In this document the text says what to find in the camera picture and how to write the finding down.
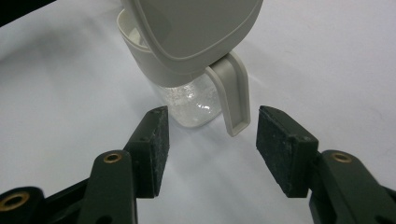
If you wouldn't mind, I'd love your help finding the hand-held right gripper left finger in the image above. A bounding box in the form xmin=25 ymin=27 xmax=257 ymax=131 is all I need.
xmin=123 ymin=105 xmax=171 ymax=199

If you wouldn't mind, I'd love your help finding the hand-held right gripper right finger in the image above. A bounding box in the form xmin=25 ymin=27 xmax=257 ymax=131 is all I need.
xmin=255 ymin=105 xmax=320 ymax=199

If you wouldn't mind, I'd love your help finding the white lidded container with handle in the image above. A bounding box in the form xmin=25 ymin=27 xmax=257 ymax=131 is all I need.
xmin=116 ymin=0 xmax=264 ymax=138

